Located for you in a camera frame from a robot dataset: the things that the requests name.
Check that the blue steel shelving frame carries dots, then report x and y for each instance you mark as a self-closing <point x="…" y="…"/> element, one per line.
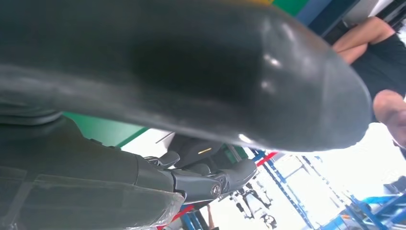
<point x="374" y="209"/>

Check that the white table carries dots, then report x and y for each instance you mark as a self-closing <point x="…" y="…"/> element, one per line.
<point x="142" y="143"/>

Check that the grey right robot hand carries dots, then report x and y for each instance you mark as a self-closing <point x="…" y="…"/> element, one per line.
<point x="190" y="63"/>

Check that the black carrying case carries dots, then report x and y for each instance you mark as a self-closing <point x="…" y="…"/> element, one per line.
<point x="190" y="146"/>

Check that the person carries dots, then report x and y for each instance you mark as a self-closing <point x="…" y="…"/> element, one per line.
<point x="380" y="63"/>

